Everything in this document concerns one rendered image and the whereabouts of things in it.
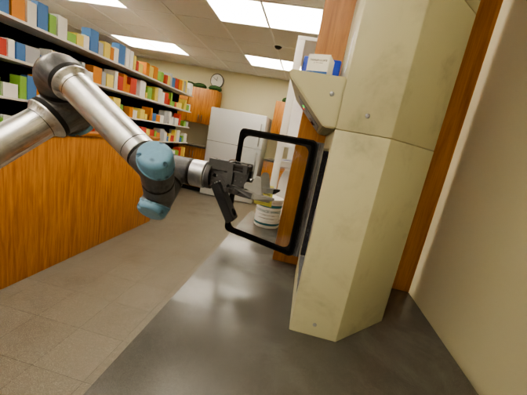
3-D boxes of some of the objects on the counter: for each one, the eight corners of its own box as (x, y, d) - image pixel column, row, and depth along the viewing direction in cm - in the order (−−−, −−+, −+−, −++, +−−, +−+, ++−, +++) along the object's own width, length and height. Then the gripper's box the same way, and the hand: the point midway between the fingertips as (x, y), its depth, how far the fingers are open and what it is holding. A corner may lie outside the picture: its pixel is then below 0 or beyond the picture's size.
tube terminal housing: (368, 288, 93) (438, 45, 78) (397, 360, 62) (526, -26, 46) (295, 270, 97) (349, 32, 81) (288, 330, 65) (374, -41, 49)
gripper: (196, 158, 66) (278, 175, 64) (221, 156, 85) (285, 168, 82) (192, 193, 68) (270, 210, 65) (217, 183, 87) (279, 196, 84)
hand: (276, 197), depth 75 cm, fingers open, 14 cm apart
